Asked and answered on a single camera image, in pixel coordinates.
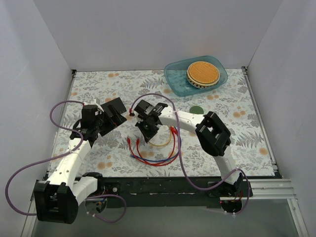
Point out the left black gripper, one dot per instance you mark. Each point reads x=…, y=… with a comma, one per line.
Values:
x=108, y=119

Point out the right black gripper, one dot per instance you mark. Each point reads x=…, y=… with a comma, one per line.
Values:
x=149, y=129

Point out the black network switch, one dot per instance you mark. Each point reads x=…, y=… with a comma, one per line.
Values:
x=117, y=104

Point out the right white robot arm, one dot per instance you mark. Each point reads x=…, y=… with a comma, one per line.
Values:
x=212, y=134

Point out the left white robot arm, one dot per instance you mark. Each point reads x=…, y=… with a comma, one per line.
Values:
x=66, y=168

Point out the floral table mat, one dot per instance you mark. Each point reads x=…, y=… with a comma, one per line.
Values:
x=175, y=149

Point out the teal plastic container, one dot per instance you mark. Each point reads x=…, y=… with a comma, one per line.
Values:
x=176, y=76

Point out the woven round coasters stack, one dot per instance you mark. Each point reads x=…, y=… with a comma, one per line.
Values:
x=202, y=74

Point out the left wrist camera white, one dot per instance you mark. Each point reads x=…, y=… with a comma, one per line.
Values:
x=96, y=102

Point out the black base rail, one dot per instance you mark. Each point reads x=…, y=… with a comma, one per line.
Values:
x=138, y=192

